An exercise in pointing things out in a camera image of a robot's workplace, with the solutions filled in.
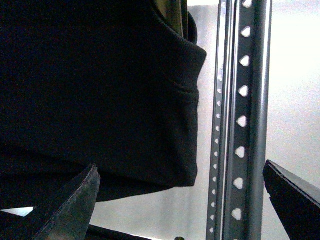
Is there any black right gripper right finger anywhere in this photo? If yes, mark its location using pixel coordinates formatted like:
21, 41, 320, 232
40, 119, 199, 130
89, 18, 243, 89
263, 160, 320, 240

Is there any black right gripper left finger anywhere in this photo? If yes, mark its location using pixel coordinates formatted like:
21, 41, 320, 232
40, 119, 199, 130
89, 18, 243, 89
24, 164, 101, 240

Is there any black printed t-shirt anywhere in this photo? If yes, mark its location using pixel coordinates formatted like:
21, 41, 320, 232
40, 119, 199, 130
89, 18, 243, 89
0, 0, 208, 240

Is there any grey perforated rack upright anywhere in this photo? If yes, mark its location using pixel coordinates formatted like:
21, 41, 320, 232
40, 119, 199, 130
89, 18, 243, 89
206, 0, 272, 240

